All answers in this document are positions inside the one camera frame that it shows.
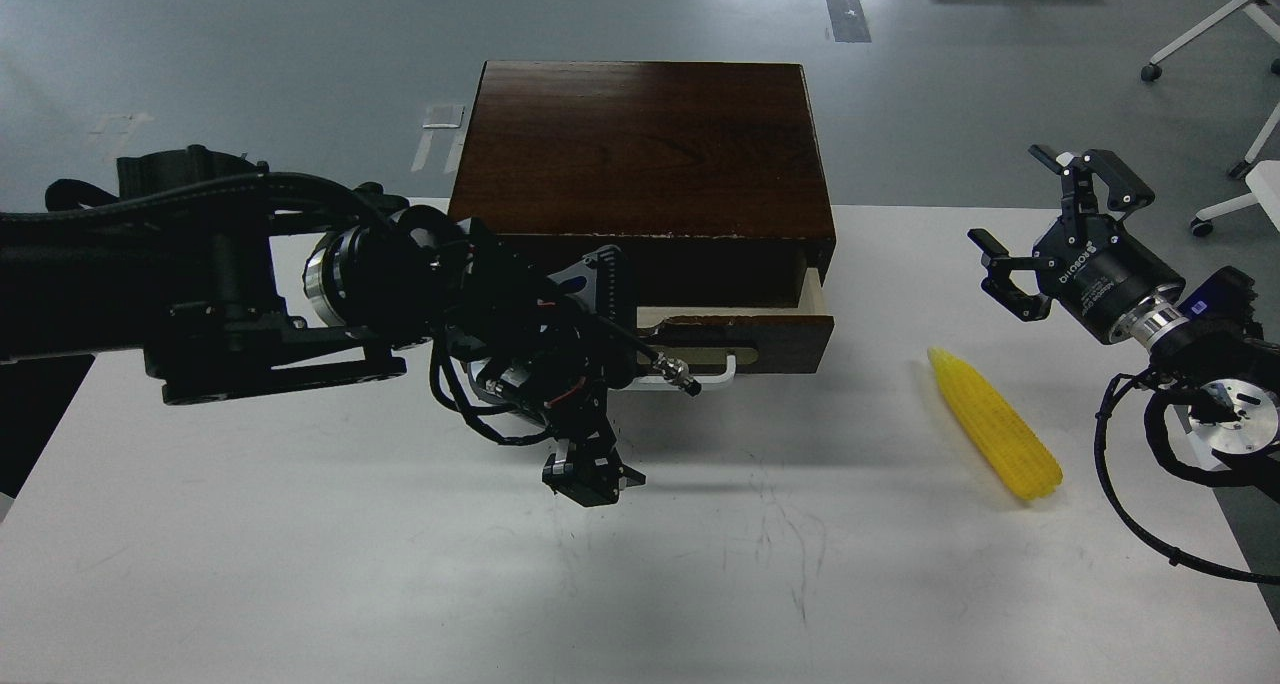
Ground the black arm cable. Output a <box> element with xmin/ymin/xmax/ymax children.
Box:
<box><xmin>428</xmin><ymin>345</ymin><xmax>561</xmax><ymax>447</ymax></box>
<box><xmin>1093</xmin><ymin>371</ymin><xmax>1280</xmax><ymax>587</ymax></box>

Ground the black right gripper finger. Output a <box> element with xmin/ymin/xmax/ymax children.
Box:
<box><xmin>1029</xmin><ymin>145</ymin><xmax>1155</xmax><ymax>218</ymax></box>
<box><xmin>966</xmin><ymin>228</ymin><xmax>1053</xmax><ymax>322</ymax></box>

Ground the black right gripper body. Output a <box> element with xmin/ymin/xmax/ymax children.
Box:
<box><xmin>1033</xmin><ymin>214</ymin><xmax>1187</xmax><ymax>345</ymax></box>

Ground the yellow corn cob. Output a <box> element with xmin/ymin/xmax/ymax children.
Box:
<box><xmin>927</xmin><ymin>347</ymin><xmax>1062</xmax><ymax>501</ymax></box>

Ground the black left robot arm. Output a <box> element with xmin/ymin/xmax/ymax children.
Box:
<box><xmin>3</xmin><ymin>145</ymin><xmax>664</xmax><ymax>507</ymax></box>

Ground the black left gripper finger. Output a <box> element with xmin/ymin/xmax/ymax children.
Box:
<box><xmin>541</xmin><ymin>414</ymin><xmax>646</xmax><ymax>509</ymax></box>

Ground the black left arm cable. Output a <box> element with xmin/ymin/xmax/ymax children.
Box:
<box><xmin>428</xmin><ymin>345</ymin><xmax>561</xmax><ymax>447</ymax></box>

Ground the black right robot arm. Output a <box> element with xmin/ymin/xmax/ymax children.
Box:
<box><xmin>968</xmin><ymin>145</ymin><xmax>1277</xmax><ymax>498</ymax></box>

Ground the wooden drawer with white handle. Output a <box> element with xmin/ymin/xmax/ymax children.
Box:
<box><xmin>637</xmin><ymin>268</ymin><xmax>835</xmax><ymax>377</ymax></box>

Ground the dark wooden drawer cabinet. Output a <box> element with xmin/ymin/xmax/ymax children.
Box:
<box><xmin>451</xmin><ymin>60</ymin><xmax>837</xmax><ymax>307</ymax></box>

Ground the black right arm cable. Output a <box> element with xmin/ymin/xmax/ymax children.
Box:
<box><xmin>1093</xmin><ymin>371</ymin><xmax>1280</xmax><ymax>587</ymax></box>

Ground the white office chair base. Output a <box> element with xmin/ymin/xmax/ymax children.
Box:
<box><xmin>1140</xmin><ymin>0</ymin><xmax>1280</xmax><ymax>238</ymax></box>

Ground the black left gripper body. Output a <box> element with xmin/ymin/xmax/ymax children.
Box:
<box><xmin>440</xmin><ymin>245</ymin><xmax>652</xmax><ymax>436</ymax></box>

